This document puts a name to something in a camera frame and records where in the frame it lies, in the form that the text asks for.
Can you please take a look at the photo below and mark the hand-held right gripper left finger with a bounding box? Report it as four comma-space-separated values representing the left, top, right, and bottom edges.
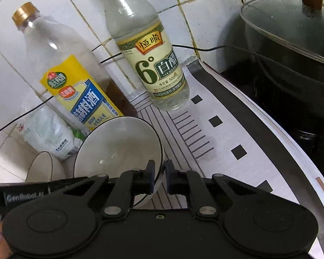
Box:
62, 160, 156, 219

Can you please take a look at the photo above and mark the black cable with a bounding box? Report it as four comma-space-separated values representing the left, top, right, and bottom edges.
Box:
0, 43, 264, 141

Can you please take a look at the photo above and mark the black gas stove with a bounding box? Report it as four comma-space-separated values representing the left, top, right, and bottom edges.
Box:
219, 57, 324, 168

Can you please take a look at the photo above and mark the black wok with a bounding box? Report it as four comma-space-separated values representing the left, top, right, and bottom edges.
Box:
243, 19, 324, 154

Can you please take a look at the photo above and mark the yellow label cooking wine bottle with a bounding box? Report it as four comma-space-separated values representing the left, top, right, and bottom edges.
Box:
12, 2, 125, 141

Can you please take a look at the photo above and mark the white salt bag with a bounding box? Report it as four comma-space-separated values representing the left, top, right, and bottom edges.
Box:
16, 105, 82, 161

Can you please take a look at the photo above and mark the clear white vinegar bottle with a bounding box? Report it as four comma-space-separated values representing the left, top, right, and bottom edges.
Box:
90, 0, 191, 112

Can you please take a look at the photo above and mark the white bowl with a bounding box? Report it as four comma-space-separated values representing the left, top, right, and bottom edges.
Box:
73, 116, 165, 208
25, 151, 66, 184

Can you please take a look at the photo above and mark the striped white tablecloth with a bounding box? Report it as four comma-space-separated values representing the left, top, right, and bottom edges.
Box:
128, 58, 324, 259

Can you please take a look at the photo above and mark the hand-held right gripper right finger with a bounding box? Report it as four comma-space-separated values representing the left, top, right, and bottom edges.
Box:
165, 160, 260, 219

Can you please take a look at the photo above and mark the glass wok lid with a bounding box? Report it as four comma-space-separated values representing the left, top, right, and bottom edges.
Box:
240, 0, 324, 68

